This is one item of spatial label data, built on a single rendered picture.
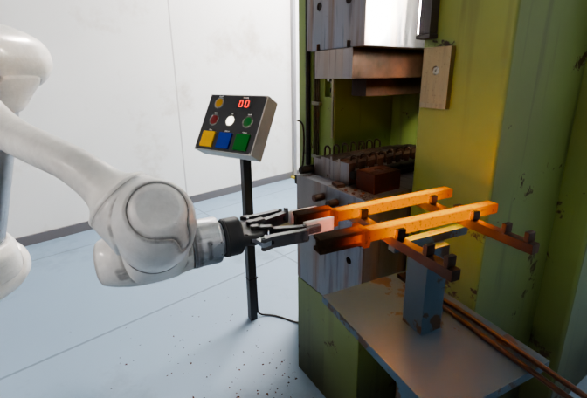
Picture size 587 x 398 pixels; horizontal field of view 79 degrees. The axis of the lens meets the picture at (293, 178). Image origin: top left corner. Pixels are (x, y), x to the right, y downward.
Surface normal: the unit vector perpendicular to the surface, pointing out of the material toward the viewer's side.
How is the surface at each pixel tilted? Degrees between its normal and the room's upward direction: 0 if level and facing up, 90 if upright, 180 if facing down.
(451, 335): 0
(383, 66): 90
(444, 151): 90
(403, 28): 90
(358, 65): 90
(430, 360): 0
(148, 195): 63
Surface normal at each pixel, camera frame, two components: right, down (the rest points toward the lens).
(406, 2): 0.54, 0.22
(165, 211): 0.45, -0.30
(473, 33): -0.84, 0.16
